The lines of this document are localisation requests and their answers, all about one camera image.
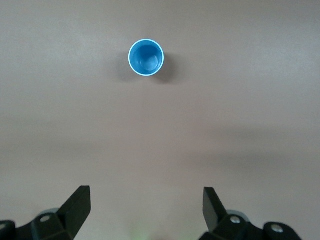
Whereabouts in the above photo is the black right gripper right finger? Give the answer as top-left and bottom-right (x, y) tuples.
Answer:
(201, 186), (302, 240)

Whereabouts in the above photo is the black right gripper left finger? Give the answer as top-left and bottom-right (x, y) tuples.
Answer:
(0, 185), (92, 240)

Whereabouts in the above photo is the blue plastic cup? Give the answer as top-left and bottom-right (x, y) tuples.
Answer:
(127, 38), (166, 77)

